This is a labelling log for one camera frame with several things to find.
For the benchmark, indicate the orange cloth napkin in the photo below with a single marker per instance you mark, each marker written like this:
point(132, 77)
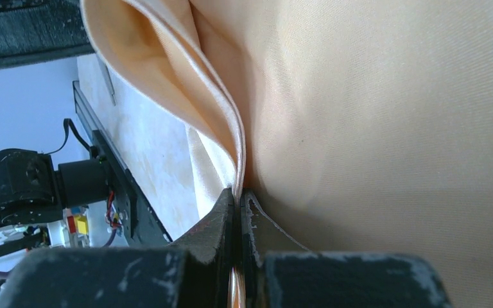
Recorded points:
point(360, 125)

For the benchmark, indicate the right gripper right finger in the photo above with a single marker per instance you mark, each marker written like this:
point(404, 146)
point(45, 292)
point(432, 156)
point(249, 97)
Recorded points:
point(280, 272)

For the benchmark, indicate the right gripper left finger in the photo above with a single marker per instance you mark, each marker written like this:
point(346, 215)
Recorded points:
point(192, 271)

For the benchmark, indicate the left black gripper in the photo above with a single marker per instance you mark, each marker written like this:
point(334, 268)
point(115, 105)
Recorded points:
point(32, 32)

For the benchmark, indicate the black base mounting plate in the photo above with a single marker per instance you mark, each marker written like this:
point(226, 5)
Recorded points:
point(141, 225)

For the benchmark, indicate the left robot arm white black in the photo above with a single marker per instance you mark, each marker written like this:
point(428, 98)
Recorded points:
point(32, 190)

